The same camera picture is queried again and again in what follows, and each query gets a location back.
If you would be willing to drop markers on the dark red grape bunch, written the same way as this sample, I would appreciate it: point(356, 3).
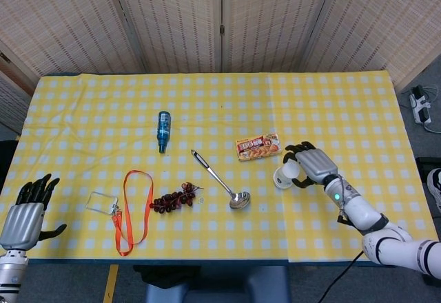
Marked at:
point(172, 201)

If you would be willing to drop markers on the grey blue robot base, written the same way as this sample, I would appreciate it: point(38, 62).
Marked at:
point(241, 282)

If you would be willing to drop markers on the curry roux box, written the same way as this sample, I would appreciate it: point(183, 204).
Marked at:
point(258, 147)

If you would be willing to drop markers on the white power strip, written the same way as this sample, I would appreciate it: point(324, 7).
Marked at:
point(419, 106)

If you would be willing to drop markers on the clear badge holder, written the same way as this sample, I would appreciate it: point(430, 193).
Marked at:
point(100, 202)

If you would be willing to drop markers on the white paper cup flower print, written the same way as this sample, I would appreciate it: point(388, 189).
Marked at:
point(280, 180)

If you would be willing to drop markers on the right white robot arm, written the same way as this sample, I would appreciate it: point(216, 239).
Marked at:
point(361, 210)

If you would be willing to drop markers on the black white sneaker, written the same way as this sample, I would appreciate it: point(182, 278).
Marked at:
point(435, 187)

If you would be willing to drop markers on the blue spray bottle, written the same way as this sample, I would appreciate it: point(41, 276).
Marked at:
point(164, 127)

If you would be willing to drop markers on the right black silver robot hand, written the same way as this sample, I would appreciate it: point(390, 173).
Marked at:
point(317, 165)

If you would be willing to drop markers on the woven folding screen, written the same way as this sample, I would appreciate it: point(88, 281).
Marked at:
point(172, 20)

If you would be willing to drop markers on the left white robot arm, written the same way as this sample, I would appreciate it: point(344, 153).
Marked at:
point(10, 275)

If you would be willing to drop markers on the yellow checkered tablecloth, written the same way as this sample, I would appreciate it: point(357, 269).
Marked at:
point(86, 127)
point(344, 110)

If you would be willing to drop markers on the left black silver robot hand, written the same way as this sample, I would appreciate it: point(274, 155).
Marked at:
point(22, 222)

